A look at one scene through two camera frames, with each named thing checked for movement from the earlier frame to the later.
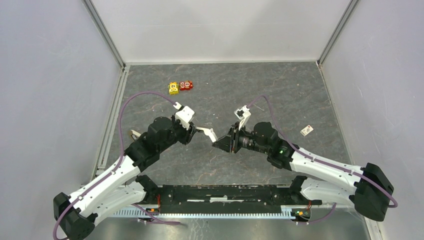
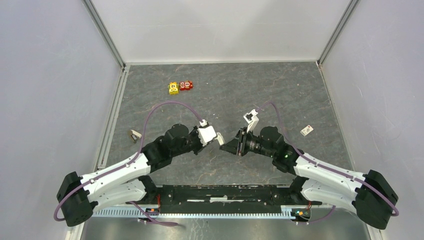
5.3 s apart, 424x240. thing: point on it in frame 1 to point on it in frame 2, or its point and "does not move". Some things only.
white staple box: [306, 130] does not move
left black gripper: [187, 134] to [195, 132]
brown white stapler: [134, 134] does not move
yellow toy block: [173, 88] does not move
